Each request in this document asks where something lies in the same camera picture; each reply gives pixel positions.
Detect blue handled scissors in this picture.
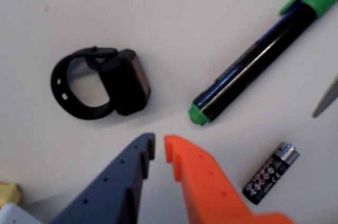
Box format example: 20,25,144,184
312,74,338,118

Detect yellow perforated base block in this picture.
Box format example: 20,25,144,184
0,182,23,208

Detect black smart watch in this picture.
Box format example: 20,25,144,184
50,46,152,121

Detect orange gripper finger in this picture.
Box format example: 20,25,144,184
163,134,299,224

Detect black marker green cap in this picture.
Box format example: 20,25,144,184
187,0,338,127

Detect black AA battery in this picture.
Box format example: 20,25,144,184
242,142,301,205

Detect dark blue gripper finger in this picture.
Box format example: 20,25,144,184
50,132,157,224

